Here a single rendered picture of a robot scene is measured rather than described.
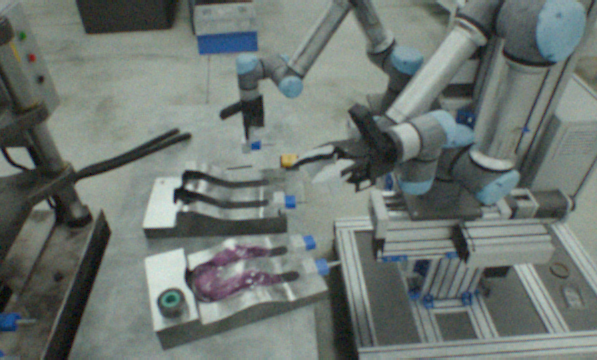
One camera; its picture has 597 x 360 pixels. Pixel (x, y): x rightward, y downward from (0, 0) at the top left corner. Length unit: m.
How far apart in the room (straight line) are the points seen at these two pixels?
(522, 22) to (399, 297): 1.46
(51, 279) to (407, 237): 1.17
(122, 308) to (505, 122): 1.19
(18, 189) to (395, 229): 1.21
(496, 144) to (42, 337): 1.37
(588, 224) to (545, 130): 1.67
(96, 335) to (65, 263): 0.34
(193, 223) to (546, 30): 1.16
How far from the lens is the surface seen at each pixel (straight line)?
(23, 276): 1.74
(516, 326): 2.27
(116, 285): 1.56
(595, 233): 3.20
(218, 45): 4.65
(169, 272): 1.39
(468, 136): 1.30
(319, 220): 2.73
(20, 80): 1.49
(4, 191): 1.67
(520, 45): 1.05
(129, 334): 1.44
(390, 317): 2.11
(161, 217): 1.63
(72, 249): 1.74
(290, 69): 1.48
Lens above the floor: 1.98
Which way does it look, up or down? 42 degrees down
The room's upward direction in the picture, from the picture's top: straight up
